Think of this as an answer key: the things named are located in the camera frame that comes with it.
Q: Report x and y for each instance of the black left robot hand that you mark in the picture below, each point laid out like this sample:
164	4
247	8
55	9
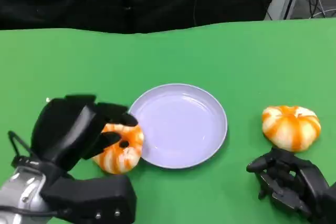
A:
65	129

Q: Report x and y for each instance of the orange white toy bread roll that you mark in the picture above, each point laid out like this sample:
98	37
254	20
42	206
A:
291	129
118	159

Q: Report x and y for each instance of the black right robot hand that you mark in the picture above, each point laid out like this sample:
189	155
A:
302	182

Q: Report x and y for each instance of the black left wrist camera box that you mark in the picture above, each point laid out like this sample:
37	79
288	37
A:
94	197

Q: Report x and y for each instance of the lilac plate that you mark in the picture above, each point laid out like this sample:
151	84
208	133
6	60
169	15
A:
181	127

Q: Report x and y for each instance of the green table cloth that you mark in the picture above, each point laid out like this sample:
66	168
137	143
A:
157	58

